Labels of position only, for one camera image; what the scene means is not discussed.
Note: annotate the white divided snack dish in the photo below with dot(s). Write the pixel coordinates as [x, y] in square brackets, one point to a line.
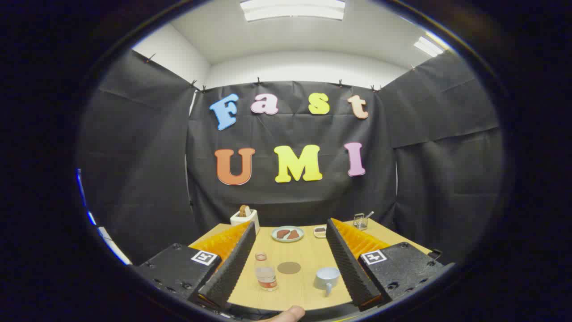
[319, 231]

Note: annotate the round brown coaster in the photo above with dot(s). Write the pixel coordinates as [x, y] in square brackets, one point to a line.
[289, 268]

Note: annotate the small ceiling light panel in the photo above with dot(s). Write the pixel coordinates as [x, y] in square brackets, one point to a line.
[428, 46]

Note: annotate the wooden table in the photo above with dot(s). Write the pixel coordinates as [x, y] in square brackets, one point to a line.
[304, 250]

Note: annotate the pale green plate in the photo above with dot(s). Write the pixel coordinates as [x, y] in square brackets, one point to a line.
[288, 240]

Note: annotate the black backdrop cloth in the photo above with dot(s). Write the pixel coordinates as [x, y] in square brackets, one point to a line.
[290, 201]

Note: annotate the brown meat piece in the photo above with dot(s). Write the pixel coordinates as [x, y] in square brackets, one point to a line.
[282, 234]
[294, 234]

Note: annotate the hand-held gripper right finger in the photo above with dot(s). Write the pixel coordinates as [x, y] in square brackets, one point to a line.
[348, 268]

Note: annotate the large ceiling light panel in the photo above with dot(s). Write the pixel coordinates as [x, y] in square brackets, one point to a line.
[292, 10]

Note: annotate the clear plastic bottle red label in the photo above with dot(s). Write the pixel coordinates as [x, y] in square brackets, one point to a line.
[267, 282]

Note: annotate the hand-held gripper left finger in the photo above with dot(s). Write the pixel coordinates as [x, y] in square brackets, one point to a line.
[232, 268]

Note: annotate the white toaster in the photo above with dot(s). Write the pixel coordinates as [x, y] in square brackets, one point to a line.
[243, 220]

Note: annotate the bread slice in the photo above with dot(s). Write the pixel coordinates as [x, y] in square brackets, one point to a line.
[245, 211]

